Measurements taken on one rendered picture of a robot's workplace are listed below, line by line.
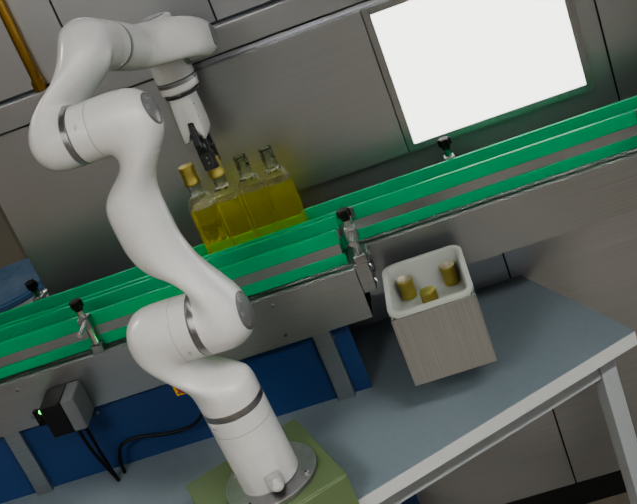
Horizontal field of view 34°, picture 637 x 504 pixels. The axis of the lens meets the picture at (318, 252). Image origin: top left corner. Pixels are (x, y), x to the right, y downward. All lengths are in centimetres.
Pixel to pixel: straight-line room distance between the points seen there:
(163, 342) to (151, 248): 18
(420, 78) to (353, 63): 15
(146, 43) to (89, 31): 20
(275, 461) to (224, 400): 17
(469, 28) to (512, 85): 16
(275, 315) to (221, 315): 43
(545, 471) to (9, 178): 156
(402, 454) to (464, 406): 17
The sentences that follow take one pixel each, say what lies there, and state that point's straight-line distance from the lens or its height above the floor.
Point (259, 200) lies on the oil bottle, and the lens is 224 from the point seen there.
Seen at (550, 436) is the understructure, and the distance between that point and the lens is 281.
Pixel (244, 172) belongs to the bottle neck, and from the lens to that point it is 223.
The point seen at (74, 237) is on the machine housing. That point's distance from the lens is 252.
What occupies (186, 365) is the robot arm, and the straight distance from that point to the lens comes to 189.
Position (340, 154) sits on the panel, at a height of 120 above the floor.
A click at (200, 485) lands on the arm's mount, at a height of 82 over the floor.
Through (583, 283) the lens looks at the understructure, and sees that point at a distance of 260.
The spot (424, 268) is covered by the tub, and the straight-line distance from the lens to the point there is 220.
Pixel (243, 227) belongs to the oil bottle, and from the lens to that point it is 226.
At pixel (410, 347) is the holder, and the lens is 205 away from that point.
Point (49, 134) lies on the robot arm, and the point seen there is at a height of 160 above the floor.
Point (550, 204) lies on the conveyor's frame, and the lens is 226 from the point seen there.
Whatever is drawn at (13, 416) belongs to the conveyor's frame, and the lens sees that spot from 243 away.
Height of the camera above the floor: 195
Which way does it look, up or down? 23 degrees down
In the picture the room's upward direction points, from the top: 22 degrees counter-clockwise
